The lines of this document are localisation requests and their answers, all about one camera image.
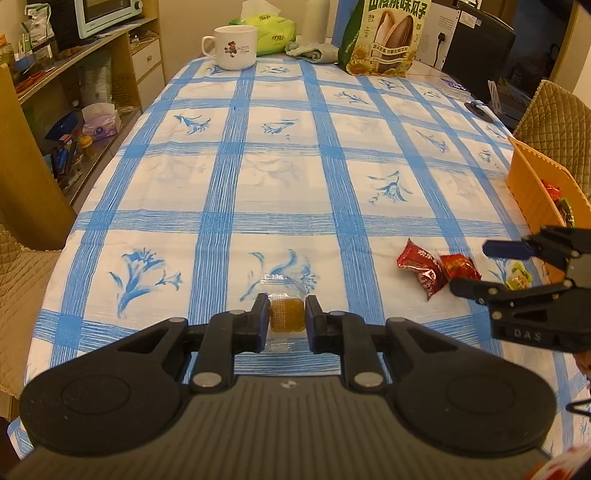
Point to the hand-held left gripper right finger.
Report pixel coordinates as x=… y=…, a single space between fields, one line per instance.
x=316 y=323

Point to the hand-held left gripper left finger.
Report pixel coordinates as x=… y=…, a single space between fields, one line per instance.
x=258 y=323

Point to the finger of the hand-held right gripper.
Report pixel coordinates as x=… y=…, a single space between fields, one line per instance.
x=508 y=249
x=475 y=290

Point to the red and gold candy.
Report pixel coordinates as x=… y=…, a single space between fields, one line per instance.
x=459 y=267

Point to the clear-wrapped brown candy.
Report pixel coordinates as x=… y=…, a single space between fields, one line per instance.
x=286 y=314

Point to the yellow and green candy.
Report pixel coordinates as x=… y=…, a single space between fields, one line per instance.
x=519 y=277

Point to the red candy with white print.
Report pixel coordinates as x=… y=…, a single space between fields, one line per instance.
x=420 y=267

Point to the large red snack packet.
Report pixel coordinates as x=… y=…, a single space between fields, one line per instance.
x=549 y=189

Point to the orange plastic tray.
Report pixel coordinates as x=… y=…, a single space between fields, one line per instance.
x=531 y=180

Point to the blue checked tablecloth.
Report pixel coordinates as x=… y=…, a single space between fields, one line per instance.
x=277 y=184

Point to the quilted chair back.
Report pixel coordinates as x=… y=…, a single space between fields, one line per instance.
x=554 y=115

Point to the black round disc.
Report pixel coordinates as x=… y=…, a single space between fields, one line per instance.
x=478 y=110

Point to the black box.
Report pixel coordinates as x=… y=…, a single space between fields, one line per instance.
x=480 y=46

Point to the white box with plug print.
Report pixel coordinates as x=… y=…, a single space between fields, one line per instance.
x=436 y=41

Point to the beige quilted chair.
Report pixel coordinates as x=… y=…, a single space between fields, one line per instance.
x=23 y=314

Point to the green sunflower seed bag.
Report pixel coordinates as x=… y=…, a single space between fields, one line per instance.
x=388 y=41

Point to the purple tissue pack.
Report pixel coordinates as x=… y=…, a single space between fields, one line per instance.
x=101 y=122

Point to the grey cloth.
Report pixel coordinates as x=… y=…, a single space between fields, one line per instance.
x=311 y=50

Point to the white mug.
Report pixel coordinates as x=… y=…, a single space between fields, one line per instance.
x=235 y=46

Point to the wooden shelf unit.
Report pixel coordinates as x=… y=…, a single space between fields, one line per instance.
x=115 y=78

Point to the green tissue pack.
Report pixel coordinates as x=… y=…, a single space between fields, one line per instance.
x=272 y=32

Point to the white bottle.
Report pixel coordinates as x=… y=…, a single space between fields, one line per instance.
x=316 y=21

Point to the mint green toaster oven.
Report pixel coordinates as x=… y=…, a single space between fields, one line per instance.
x=106 y=16

